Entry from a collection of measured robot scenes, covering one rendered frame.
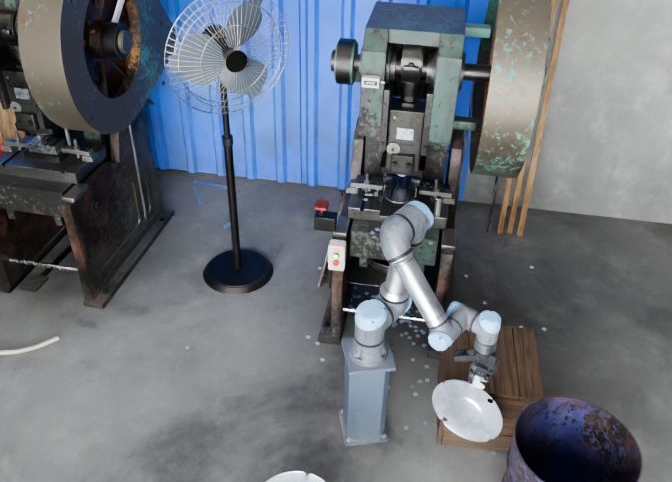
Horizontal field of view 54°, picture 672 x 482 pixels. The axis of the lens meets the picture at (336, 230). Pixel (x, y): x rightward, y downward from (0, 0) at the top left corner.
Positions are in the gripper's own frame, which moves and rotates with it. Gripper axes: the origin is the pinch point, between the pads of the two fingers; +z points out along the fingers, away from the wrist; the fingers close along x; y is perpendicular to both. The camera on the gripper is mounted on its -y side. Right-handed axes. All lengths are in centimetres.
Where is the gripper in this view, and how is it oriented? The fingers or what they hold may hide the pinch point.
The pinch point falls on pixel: (471, 384)
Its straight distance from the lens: 260.3
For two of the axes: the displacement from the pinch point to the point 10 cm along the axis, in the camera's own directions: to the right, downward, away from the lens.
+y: 8.4, 3.2, -4.3
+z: -0.2, 8.2, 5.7
